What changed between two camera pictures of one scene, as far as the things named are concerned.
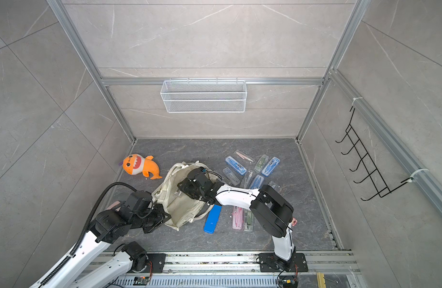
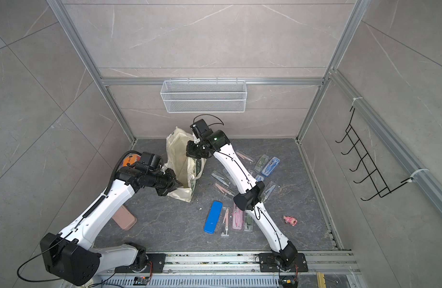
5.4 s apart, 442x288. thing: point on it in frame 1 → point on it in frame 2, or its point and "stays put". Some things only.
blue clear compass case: (270, 166) stays put
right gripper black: (187, 188) → (192, 151)
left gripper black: (163, 216) → (174, 184)
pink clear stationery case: (238, 218) stays put
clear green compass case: (248, 220) stays put
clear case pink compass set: (244, 156) stays put
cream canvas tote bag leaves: (184, 209) → (185, 168)
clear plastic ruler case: (232, 177) stays put
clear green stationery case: (262, 163) stays put
